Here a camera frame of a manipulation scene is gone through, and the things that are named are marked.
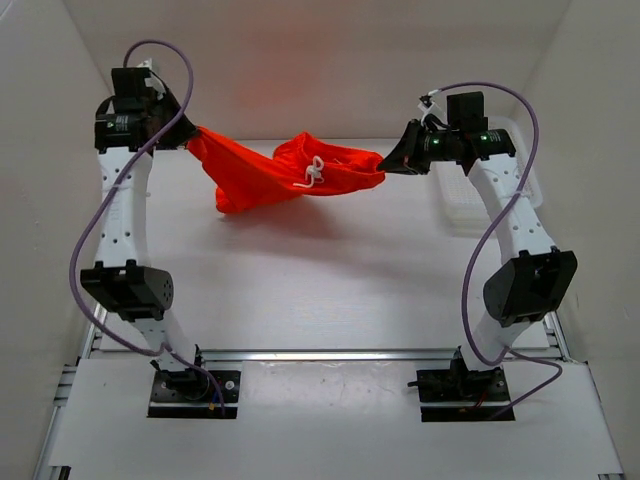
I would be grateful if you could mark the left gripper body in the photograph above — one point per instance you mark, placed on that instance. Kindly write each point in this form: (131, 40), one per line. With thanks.
(164, 110)

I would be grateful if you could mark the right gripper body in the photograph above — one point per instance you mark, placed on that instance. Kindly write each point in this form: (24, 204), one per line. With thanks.
(438, 147)

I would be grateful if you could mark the orange shorts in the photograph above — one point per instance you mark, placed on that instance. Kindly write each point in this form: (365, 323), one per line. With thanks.
(302, 166)

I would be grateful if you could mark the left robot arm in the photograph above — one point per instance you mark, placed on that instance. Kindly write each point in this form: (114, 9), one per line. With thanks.
(122, 278)

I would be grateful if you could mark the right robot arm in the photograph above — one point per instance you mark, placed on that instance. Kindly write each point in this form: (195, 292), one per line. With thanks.
(534, 274)

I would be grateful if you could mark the white plastic basket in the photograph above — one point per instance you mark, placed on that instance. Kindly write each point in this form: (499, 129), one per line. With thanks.
(472, 200)

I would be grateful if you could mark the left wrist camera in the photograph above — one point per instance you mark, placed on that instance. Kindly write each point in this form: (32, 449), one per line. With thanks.
(136, 89)

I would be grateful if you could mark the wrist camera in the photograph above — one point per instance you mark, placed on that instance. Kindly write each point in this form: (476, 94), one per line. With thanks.
(465, 113)
(136, 89)

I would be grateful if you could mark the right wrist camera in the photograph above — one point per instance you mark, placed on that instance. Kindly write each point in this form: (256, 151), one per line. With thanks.
(465, 113)

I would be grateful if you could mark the aluminium front rail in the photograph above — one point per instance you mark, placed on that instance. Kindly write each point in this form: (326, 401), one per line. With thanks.
(325, 355)

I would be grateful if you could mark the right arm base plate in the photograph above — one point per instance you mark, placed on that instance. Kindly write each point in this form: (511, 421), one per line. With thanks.
(459, 395)

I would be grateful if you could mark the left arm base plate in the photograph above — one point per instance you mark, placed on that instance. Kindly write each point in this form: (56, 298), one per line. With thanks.
(188, 394)

